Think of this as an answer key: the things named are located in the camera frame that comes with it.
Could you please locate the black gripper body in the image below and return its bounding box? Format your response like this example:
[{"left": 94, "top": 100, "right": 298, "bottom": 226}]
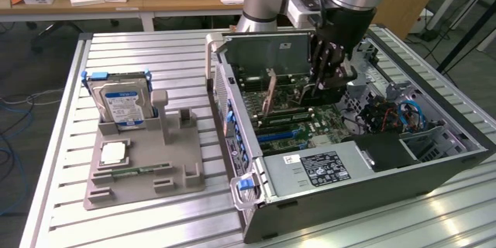
[{"left": 312, "top": 5, "right": 378, "bottom": 66}]

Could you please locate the expansion card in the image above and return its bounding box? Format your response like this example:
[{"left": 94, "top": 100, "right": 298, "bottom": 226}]
[{"left": 262, "top": 67, "right": 348, "bottom": 117}]

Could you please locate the perforated metal disk bay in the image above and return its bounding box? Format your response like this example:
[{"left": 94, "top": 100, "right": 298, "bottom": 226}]
[{"left": 340, "top": 38, "right": 392, "bottom": 121}]

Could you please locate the RAM stick with white label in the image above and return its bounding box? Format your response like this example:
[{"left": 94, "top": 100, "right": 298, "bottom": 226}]
[{"left": 258, "top": 112, "right": 316, "bottom": 128}]

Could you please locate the green motherboard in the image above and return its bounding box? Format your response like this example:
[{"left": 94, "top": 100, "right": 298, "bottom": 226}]
[{"left": 236, "top": 67, "right": 350, "bottom": 157}]

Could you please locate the silver chipset heatsink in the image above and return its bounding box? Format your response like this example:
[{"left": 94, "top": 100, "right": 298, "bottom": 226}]
[{"left": 310, "top": 135, "right": 335, "bottom": 148}]

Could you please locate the blue expansion slot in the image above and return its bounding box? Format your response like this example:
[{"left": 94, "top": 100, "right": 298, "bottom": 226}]
[{"left": 256, "top": 131, "right": 296, "bottom": 143}]

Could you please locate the silver power supply unit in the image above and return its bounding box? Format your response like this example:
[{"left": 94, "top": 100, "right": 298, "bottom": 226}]
[{"left": 262, "top": 141, "right": 375, "bottom": 198}]

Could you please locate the grey open drive cage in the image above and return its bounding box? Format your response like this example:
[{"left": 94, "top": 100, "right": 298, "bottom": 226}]
[{"left": 399, "top": 123, "right": 470, "bottom": 161}]

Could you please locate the black open PC case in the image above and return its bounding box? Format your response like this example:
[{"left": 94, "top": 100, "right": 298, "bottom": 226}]
[{"left": 204, "top": 24, "right": 496, "bottom": 245}]

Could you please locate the grey parts rack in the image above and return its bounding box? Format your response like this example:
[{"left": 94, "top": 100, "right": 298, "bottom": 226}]
[{"left": 83, "top": 89, "right": 207, "bottom": 211}]

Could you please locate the hard disk with blue caddy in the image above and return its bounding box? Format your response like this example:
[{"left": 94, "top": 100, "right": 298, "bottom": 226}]
[{"left": 80, "top": 69, "right": 154, "bottom": 131}]

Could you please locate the green bare RAM stick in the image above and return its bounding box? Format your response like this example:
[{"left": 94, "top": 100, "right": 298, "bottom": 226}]
[{"left": 111, "top": 164, "right": 171, "bottom": 177}]

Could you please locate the silver CPU chip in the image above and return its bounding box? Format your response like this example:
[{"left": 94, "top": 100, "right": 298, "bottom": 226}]
[{"left": 99, "top": 145, "right": 128, "bottom": 166}]

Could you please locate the black office chair base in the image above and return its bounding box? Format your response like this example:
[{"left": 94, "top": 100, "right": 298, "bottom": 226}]
[{"left": 27, "top": 20, "right": 84, "bottom": 54}]

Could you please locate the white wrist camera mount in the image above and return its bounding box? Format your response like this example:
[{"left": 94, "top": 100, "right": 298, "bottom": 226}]
[{"left": 287, "top": 0, "right": 326, "bottom": 30}]

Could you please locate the blue wire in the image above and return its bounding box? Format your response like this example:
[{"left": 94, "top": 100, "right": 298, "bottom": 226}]
[{"left": 399, "top": 100, "right": 428, "bottom": 132}]

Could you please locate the white table frame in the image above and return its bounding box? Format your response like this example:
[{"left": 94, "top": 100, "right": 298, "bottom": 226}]
[{"left": 424, "top": 0, "right": 496, "bottom": 54}]

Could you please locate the blue floor cable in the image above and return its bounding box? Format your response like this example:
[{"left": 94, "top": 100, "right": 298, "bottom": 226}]
[{"left": 0, "top": 105, "right": 36, "bottom": 217}]

